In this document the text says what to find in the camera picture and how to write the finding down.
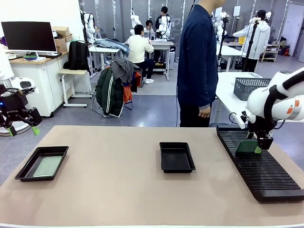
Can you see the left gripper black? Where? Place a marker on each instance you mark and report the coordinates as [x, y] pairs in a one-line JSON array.
[[12, 107]]

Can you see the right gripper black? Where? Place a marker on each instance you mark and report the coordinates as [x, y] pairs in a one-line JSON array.
[[261, 127]]

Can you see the dark green circuit board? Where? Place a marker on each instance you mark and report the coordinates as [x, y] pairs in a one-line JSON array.
[[247, 147]]

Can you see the large black ESD tray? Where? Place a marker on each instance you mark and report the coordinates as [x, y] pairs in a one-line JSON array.
[[23, 172]]

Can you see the silver-patterned green circuit board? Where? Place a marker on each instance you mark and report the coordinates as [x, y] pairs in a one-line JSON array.
[[47, 166]]

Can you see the small black ESD tray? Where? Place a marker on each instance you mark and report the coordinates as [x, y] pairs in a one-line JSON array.
[[177, 158]]

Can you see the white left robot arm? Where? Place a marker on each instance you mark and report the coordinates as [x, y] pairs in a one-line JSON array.
[[23, 84]]

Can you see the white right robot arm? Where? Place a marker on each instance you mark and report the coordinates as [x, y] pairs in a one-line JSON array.
[[259, 99]]

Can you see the person's right forearm navy sleeve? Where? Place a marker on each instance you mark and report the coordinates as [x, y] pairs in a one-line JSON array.
[[205, 99]]

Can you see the person's right hand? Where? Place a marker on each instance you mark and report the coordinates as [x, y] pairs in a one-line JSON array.
[[204, 112]]

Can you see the white cylindrical air purifier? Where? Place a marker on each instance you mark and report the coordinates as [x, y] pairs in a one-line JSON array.
[[22, 128]]

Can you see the black slotted board rack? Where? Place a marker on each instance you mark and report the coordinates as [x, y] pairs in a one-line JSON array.
[[261, 171]]

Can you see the grey mesh basket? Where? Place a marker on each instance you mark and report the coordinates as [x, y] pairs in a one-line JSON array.
[[251, 88]]

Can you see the white cabinet wooden top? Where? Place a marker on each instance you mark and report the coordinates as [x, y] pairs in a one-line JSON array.
[[45, 83]]

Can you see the white work table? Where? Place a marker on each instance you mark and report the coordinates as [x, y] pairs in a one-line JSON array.
[[225, 90]]

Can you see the green plate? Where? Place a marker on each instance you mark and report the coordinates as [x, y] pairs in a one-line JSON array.
[[31, 57]]

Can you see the small white side table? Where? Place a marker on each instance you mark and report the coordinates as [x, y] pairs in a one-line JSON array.
[[73, 72]]

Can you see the wooden shelf unit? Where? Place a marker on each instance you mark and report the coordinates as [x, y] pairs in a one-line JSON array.
[[270, 52]]

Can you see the brown cardboard box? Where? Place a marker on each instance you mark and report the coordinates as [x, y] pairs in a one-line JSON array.
[[69, 38], [62, 48], [61, 31], [59, 42]]

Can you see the black tripod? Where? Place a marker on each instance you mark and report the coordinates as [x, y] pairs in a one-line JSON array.
[[221, 47], [249, 47]]

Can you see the dark green striped jacket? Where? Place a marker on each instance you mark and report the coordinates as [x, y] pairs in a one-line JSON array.
[[109, 95]]

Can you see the white lab table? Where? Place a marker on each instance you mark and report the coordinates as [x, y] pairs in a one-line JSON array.
[[104, 51], [228, 51]]

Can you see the black backpack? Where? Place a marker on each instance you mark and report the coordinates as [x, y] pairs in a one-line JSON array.
[[78, 55]]

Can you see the black computer monitor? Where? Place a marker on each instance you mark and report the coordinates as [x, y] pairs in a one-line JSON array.
[[28, 35]]

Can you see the person in white hoodie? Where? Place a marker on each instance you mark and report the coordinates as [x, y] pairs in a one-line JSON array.
[[255, 40]]

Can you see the person in navy jacket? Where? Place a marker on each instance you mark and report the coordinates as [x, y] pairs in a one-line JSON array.
[[197, 59]]

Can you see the yellow container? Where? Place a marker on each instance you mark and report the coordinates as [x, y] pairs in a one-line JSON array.
[[241, 40]]

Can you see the orange garment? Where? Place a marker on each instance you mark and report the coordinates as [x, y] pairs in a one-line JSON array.
[[128, 93]]

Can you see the grey door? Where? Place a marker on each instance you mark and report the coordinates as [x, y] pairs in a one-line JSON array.
[[293, 28]]

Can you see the grey hoodie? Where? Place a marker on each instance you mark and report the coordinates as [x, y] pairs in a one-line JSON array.
[[123, 69]]

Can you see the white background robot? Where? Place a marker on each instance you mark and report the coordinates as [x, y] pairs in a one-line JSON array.
[[166, 28], [221, 23], [135, 20], [89, 26]]

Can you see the blue denim garment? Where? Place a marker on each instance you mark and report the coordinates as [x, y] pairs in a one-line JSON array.
[[111, 45]]

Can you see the white sign panel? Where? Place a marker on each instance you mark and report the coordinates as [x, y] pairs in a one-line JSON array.
[[237, 11]]

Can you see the grey lab table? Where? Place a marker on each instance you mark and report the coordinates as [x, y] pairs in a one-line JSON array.
[[161, 44]]

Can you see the person in cream sweater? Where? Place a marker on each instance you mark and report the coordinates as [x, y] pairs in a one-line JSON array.
[[139, 50]]

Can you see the standing person in black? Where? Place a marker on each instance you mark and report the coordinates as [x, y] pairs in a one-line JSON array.
[[164, 14]]

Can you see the seated black-haired person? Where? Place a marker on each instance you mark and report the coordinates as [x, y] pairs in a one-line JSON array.
[[149, 26]]

